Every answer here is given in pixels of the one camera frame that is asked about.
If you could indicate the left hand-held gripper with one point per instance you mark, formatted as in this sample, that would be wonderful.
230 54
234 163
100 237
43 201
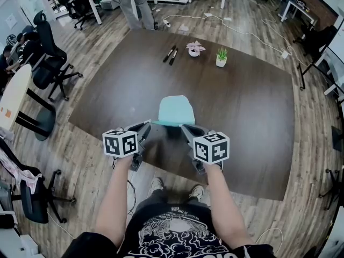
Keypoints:
120 146

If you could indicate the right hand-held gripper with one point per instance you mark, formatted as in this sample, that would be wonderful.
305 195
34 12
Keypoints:
211 148

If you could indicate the person's right forearm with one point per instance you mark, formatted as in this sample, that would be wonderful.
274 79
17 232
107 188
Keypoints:
224 203

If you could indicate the person's left forearm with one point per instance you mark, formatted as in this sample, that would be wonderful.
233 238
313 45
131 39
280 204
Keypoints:
115 197

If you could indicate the person's left white shoe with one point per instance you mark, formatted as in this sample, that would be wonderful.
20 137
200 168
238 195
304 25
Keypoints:
157 183

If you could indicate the person's white shoe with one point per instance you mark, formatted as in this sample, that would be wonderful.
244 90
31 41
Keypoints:
196 192
157 183

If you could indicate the person's right white shoe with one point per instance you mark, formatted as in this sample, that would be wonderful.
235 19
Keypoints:
196 192

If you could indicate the person's black trousers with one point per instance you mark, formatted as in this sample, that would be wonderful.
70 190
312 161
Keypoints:
164 197

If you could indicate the black marker pen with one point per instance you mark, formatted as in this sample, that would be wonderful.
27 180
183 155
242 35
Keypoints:
169 53
173 57

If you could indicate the green plant in white pot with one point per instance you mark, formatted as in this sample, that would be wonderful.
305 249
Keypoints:
221 58

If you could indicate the pink plant in white pot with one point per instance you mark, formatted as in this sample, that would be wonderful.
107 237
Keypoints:
194 49

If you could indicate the black printed t-shirt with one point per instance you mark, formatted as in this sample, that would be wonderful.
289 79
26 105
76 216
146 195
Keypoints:
174 232

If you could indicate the white power strip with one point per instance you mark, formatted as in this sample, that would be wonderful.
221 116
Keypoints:
167 23

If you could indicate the black high-back office chair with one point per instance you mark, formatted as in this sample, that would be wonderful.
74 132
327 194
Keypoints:
51 60

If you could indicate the black office chair with cloth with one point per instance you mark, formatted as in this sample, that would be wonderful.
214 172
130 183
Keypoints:
32 195

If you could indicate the round white table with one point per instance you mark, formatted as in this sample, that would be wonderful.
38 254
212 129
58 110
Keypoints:
16 95

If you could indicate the brown desk with white legs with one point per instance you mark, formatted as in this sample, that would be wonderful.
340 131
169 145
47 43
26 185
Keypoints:
315 9

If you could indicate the black metal stand frame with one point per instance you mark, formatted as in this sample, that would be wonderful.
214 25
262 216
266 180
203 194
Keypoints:
309 68

